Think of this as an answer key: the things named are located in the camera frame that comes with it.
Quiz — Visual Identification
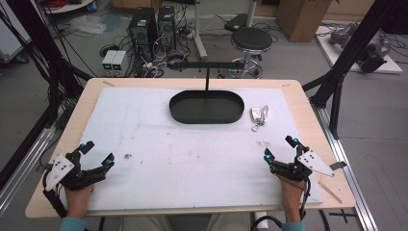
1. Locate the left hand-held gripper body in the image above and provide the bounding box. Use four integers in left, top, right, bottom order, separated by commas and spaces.
43, 150, 107, 193

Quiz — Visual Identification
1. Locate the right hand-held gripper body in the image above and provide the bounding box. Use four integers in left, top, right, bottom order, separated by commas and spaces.
270, 145, 336, 183

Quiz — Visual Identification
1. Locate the silver key fob with strap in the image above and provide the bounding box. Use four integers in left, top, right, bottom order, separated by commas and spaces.
249, 104, 270, 133

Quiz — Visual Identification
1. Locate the black oval tray with hanger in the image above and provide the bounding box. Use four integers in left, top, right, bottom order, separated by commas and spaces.
166, 61, 246, 125

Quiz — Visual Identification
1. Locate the person's left hand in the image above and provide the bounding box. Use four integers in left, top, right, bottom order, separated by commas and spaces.
64, 183, 96, 219

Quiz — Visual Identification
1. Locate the person's right hand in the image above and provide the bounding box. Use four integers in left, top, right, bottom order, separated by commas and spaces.
278, 176, 306, 223

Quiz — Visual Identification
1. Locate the thin wooden stick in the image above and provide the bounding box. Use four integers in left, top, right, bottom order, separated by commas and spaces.
317, 180, 344, 205

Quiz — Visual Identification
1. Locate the small grey metal tab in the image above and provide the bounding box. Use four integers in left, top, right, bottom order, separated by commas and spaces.
328, 161, 348, 171

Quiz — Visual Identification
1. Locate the white foam mat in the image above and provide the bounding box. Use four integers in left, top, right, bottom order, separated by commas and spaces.
60, 86, 324, 213

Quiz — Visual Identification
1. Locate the white bench power supply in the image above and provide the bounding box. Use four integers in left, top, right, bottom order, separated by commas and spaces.
101, 49, 117, 77
111, 50, 129, 78

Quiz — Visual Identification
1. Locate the black round stool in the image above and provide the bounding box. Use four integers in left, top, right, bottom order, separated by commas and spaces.
227, 26, 274, 80

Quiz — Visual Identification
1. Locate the grey and black robot part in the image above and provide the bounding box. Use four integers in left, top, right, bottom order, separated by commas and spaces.
357, 30, 393, 74

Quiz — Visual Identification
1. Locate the white floor board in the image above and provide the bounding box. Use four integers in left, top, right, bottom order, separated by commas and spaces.
315, 24, 404, 76

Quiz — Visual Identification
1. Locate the brown cardboard box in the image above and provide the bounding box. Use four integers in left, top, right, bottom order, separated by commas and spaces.
275, 0, 333, 43

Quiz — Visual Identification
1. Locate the clear plastic bag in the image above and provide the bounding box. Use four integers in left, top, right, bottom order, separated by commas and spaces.
68, 14, 108, 36

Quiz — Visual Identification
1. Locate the black computer tower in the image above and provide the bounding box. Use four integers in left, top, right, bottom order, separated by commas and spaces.
156, 5, 178, 53
128, 7, 159, 63

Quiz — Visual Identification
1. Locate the white desk leg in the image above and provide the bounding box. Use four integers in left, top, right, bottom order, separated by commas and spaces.
191, 0, 209, 61

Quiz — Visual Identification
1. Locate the white round table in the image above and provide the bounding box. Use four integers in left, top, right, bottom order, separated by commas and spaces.
43, 0, 96, 14

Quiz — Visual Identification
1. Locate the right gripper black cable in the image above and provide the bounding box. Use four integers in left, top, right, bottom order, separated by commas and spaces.
299, 177, 313, 221

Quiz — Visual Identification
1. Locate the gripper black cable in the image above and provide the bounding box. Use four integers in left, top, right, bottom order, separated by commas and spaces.
41, 169, 69, 219
299, 177, 313, 221

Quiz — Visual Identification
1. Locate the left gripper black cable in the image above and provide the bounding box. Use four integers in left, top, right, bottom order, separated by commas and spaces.
41, 169, 69, 219

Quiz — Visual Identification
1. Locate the aluminium rail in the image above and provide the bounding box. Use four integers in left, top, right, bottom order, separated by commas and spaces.
309, 102, 380, 231
0, 125, 58, 214

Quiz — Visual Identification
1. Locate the black looped cable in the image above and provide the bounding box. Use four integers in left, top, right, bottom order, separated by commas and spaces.
249, 215, 285, 231

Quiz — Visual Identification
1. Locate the black metal frame strut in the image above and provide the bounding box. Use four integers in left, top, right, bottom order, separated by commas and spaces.
5, 0, 94, 104
301, 0, 408, 140

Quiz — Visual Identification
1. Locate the tangle of cables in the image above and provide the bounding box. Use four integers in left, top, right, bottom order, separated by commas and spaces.
133, 30, 201, 79

